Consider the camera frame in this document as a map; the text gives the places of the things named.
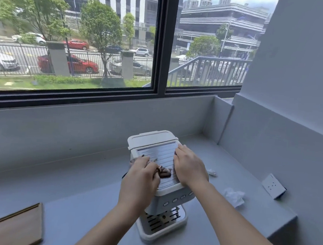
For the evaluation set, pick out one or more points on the large red car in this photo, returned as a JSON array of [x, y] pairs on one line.
[[84, 66]]

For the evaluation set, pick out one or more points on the dark grey car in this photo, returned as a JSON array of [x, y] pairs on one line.
[[141, 69]]

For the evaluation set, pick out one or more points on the black window frame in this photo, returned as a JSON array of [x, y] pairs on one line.
[[163, 38]]

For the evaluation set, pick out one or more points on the person's right hand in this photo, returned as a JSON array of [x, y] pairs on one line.
[[191, 170]]

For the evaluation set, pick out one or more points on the person's right forearm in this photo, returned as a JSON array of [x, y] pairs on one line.
[[231, 228]]

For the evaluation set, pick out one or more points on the white car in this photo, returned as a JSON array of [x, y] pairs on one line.
[[39, 38]]

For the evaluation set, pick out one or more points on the grey stair railing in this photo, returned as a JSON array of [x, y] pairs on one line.
[[210, 59]]

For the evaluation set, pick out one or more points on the black fence with stone pillars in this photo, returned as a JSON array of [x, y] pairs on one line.
[[58, 58]]

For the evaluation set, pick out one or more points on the large leafy tree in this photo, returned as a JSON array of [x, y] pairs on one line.
[[28, 6]]

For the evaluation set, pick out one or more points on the slim tree with bare trunk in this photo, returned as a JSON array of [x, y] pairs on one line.
[[100, 23]]

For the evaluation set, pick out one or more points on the white wall socket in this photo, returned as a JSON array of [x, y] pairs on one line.
[[271, 185]]

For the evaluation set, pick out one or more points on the silver car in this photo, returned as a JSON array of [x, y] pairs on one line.
[[3, 60]]

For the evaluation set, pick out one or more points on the white and steel coffee machine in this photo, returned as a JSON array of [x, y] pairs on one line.
[[146, 138]]

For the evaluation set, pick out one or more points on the person's left hand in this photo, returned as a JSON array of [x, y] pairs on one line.
[[139, 185]]

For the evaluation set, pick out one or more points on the small white tissue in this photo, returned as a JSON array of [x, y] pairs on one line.
[[212, 173]]

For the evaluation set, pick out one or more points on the person's left forearm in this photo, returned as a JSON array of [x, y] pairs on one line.
[[107, 230]]

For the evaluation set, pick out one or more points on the small red car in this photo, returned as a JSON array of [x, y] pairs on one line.
[[78, 44]]

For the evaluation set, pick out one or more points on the round leafy tree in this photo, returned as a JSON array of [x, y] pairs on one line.
[[204, 46]]

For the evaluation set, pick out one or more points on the wooden tray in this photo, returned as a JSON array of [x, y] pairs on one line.
[[10, 226]]

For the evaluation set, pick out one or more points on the grey-brown cleaning cloth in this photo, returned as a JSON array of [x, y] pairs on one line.
[[165, 172]]

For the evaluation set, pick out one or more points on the grey tiered building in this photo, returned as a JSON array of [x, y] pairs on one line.
[[221, 20]]

